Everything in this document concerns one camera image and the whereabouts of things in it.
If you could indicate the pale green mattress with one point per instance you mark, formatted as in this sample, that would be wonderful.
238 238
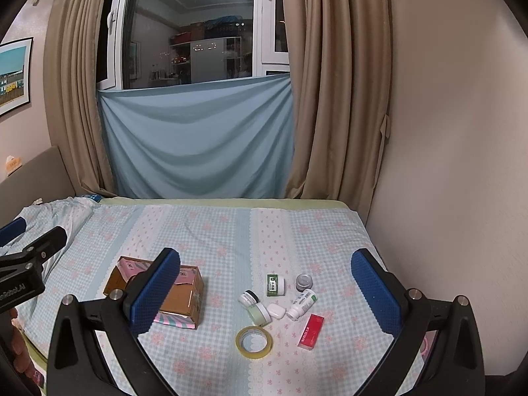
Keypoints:
206 202

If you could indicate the green label white jar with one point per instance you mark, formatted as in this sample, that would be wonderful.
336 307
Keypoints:
274 285

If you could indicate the small jar black label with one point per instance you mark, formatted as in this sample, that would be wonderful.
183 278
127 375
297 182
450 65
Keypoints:
248 298

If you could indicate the white frame window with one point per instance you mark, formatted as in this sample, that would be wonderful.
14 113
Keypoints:
185 29

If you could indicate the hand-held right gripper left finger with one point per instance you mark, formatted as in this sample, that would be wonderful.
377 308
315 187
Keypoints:
154 293

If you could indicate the white bottle green label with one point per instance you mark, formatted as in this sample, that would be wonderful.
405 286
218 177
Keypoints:
301 305

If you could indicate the brown cardboard box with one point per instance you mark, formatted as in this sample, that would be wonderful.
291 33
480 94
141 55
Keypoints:
183 301

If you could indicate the checked floral bedsheet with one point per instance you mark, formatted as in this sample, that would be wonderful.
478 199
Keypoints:
231 243

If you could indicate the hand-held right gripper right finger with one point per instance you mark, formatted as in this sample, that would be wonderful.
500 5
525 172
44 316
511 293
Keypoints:
377 293

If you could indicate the pink packet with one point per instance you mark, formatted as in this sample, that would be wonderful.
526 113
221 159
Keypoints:
128 268

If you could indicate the yellow tape roll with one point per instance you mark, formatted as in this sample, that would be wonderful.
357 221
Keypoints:
239 340

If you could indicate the beige curtain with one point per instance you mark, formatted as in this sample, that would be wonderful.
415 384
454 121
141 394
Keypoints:
342 90
74 90

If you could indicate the white earbuds case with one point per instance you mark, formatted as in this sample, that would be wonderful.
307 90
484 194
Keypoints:
276 310

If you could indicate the silver lid small jar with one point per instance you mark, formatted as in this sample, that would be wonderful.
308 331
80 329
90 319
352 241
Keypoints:
304 282

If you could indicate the red tube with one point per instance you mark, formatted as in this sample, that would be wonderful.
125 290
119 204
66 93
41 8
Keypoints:
311 331

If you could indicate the light green jar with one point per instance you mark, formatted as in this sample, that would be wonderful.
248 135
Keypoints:
259 314

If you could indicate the beige padded headboard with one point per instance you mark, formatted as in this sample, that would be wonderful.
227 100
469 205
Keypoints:
37 181

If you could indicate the light blue hanging cloth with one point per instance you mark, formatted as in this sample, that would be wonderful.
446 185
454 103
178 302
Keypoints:
194 140

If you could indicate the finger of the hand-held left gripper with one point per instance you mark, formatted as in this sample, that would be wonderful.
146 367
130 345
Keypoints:
45 243
12 231

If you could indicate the small beige box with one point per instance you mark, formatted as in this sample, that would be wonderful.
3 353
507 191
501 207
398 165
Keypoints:
12 163

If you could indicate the blue patterned cloth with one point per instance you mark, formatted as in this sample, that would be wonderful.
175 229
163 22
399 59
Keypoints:
90 197

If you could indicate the person's left hand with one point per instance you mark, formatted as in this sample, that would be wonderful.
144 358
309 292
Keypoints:
20 350

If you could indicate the framed wall poster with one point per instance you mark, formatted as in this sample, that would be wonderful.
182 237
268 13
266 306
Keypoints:
14 74

